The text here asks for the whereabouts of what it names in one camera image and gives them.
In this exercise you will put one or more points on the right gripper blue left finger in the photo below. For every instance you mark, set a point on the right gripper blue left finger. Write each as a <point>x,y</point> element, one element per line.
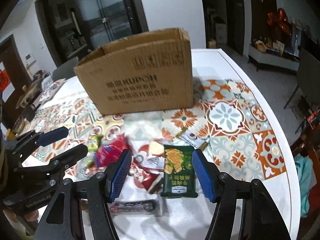
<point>62,218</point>

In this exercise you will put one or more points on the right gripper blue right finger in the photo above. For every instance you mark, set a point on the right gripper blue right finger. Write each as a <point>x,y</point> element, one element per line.
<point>260,215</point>

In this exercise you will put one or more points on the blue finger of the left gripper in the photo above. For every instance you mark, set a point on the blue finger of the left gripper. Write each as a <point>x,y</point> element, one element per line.
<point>53,136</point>
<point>67,159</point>

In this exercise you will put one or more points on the yellow-green snack packet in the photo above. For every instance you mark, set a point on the yellow-green snack packet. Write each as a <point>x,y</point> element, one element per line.
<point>94,142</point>

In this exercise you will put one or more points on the red white snack packet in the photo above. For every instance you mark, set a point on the red white snack packet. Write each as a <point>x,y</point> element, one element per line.
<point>151,182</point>

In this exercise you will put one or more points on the dark fruit leather bar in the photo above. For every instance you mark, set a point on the dark fruit leather bar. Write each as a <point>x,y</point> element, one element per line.
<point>150,207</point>

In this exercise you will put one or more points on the green cracker packet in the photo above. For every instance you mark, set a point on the green cracker packet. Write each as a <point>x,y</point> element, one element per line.
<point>179,174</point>

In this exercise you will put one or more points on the clear red cake packet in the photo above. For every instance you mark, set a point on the clear red cake packet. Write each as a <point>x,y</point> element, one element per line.
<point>155,156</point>

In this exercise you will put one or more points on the person's left hand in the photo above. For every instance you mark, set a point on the person's left hand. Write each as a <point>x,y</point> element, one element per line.
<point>22,226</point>

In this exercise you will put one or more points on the glass bowl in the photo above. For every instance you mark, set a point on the glass bowl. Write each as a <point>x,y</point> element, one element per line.
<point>19,125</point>

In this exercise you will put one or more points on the magenta snack packet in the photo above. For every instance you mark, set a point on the magenta snack packet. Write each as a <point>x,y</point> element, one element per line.
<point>110,153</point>

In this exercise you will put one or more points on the white patterned snack bag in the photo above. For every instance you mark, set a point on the white patterned snack bag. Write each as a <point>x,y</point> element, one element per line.
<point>51,90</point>

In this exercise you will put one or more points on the steel hot pot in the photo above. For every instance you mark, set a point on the steel hot pot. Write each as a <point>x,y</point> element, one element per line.
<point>29,94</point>

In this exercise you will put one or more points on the red paper door decoration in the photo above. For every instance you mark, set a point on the red paper door decoration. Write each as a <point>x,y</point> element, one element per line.
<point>4,80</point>

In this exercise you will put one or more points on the grey dining chair left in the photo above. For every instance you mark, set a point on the grey dining chair left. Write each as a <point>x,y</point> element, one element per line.
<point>66,70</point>

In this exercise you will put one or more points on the white coffee sachet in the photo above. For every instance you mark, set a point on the white coffee sachet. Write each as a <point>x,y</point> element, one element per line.
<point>192,139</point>

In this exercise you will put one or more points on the patterned tile tablecloth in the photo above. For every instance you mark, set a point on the patterned tile tablecloth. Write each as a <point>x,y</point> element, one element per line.
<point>226,114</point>

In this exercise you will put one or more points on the brown cardboard box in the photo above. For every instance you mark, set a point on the brown cardboard box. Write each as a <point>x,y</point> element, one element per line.
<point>150,71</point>

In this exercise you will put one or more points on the dark glass sliding door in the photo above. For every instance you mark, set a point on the dark glass sliding door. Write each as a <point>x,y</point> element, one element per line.
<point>109,20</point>

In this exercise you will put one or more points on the dark side chair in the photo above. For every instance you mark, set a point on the dark side chair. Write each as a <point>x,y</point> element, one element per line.
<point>307,77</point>

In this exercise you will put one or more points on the white low cabinet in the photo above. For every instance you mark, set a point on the white low cabinet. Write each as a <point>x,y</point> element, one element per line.
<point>273,60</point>

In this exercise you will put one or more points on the red heart balloons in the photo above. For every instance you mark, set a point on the red heart balloons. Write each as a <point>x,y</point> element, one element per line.
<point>280,19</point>

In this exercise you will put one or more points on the wall intercom panel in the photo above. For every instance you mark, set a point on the wall intercom panel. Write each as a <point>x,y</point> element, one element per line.
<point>30,59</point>

